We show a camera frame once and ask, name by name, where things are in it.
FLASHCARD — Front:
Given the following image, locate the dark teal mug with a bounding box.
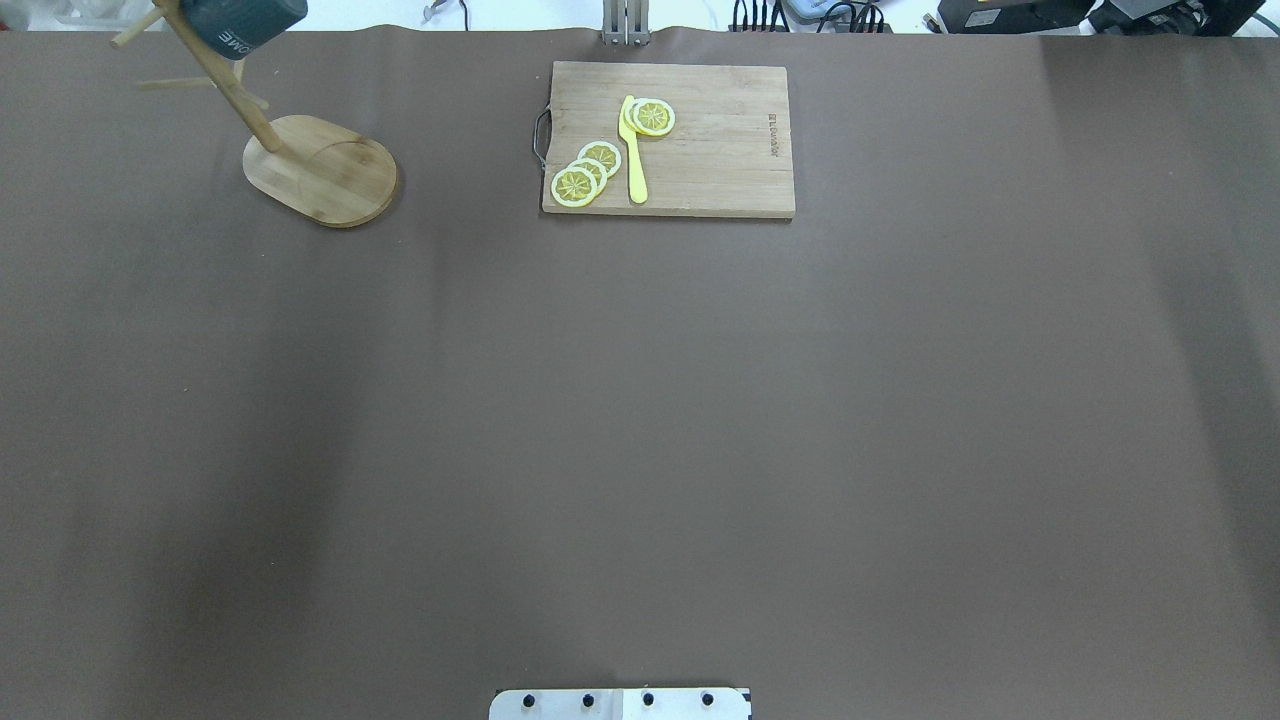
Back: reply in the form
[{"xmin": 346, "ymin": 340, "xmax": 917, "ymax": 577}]
[{"xmin": 180, "ymin": 0, "xmax": 308, "ymax": 60}]

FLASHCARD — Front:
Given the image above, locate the wooden cup storage rack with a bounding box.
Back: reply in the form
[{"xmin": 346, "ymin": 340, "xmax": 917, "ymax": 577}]
[{"xmin": 110, "ymin": 1, "xmax": 401, "ymax": 229}]

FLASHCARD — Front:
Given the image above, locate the yellow plastic knife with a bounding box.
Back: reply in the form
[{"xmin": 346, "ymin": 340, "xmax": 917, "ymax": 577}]
[{"xmin": 617, "ymin": 95, "xmax": 649, "ymax": 205}]

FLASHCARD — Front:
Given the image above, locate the wooden cutting board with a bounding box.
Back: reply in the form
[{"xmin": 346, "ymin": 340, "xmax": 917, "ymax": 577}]
[{"xmin": 541, "ymin": 61, "xmax": 796, "ymax": 219}]

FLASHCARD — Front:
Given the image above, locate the lemon slice on knife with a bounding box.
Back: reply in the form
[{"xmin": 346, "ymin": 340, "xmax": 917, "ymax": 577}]
[{"xmin": 623, "ymin": 97, "xmax": 676, "ymax": 137}]

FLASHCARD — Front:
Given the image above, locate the aluminium frame post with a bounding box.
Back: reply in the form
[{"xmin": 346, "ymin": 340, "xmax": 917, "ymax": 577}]
[{"xmin": 602, "ymin": 0, "xmax": 652, "ymax": 47}]

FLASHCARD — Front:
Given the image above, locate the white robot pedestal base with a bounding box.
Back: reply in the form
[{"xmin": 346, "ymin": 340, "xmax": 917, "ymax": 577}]
[{"xmin": 488, "ymin": 687, "xmax": 753, "ymax": 719}]

